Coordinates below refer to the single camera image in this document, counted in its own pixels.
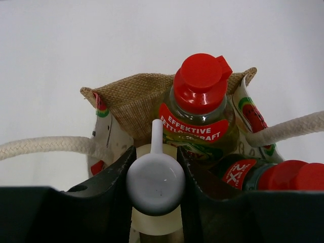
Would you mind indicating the cream pump soap bottle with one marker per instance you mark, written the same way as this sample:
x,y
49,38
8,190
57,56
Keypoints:
x,y
155,183

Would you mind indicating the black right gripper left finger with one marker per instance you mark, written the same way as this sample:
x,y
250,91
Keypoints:
x,y
96,210

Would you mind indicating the burlap canvas bag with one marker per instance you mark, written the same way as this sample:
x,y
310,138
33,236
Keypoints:
x,y
125,111

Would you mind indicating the yellow dish soap bottle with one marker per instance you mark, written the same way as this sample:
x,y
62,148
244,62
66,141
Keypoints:
x,y
196,112

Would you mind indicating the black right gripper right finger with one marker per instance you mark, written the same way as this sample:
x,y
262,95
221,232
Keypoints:
x,y
213,211

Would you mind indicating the white rope bag handle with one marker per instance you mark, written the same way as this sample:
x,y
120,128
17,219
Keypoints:
x,y
312,123
82,145

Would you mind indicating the green dish soap bottle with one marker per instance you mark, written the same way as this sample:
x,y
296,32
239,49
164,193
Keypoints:
x,y
248,173

